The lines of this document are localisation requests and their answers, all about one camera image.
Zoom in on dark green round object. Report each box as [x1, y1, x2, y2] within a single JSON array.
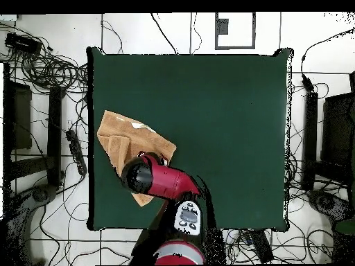
[[334, 218, 355, 236]]

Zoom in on dark green table cloth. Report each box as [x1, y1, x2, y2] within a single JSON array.
[[86, 46, 295, 232]]

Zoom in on black adapter box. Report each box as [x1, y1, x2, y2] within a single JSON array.
[[5, 33, 42, 55]]

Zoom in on black power strip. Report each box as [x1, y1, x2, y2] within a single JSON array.
[[65, 129, 88, 176]]

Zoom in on black box with cables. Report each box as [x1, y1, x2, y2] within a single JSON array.
[[242, 229, 275, 264]]

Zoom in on tan terry towel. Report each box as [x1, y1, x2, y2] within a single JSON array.
[[96, 109, 178, 207]]

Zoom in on black cable with plug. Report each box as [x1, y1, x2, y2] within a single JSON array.
[[300, 26, 355, 92]]

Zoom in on tangled black cables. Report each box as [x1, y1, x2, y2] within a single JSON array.
[[0, 23, 89, 95]]

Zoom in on black metal stand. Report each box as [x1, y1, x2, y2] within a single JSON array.
[[301, 71, 355, 192], [2, 63, 66, 195]]

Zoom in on grey square floor frame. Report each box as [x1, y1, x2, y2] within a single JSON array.
[[214, 12, 256, 50]]

